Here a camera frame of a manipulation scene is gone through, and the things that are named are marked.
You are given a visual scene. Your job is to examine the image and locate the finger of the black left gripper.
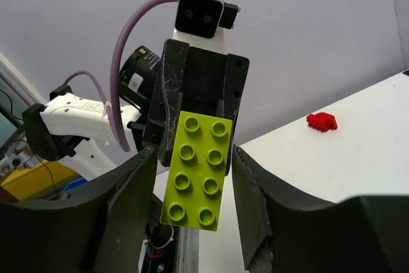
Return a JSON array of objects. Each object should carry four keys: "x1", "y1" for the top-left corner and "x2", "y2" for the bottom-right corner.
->
[
  {"x1": 217, "y1": 100, "x2": 239, "y2": 177},
  {"x1": 156, "y1": 93, "x2": 186, "y2": 168}
]

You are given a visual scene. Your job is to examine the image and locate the aluminium table front rail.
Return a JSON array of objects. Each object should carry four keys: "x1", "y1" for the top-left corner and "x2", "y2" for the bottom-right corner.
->
[{"x1": 174, "y1": 228, "x2": 199, "y2": 273}]

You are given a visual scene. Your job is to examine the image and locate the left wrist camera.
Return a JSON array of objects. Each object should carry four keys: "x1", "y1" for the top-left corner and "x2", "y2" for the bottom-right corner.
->
[{"x1": 172, "y1": 0, "x2": 240, "y2": 54}]

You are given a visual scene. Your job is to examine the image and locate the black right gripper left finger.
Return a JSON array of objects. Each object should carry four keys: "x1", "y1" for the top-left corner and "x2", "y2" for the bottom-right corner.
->
[{"x1": 1, "y1": 147, "x2": 157, "y2": 272}]

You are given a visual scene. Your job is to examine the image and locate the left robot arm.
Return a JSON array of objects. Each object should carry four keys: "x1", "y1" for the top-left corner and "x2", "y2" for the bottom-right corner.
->
[{"x1": 23, "y1": 39, "x2": 250, "y2": 180}]

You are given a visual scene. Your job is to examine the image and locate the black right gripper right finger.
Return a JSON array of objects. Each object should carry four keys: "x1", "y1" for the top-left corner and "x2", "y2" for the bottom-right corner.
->
[{"x1": 231, "y1": 146, "x2": 408, "y2": 272}]

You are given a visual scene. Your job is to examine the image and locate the lime long lego brick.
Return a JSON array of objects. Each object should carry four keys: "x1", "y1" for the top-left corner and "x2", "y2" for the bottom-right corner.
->
[{"x1": 160, "y1": 111, "x2": 232, "y2": 231}]

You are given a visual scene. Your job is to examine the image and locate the yellow bin in background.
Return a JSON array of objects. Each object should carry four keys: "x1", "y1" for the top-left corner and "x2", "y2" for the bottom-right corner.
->
[{"x1": 1, "y1": 161, "x2": 79, "y2": 201}]

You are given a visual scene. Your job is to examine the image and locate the red arch lego brick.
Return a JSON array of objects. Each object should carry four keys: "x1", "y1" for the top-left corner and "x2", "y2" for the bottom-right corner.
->
[{"x1": 306, "y1": 112, "x2": 338, "y2": 132}]

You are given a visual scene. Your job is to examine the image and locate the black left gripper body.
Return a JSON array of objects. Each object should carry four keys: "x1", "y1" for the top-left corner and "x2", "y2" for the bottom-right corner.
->
[{"x1": 142, "y1": 38, "x2": 251, "y2": 146}]

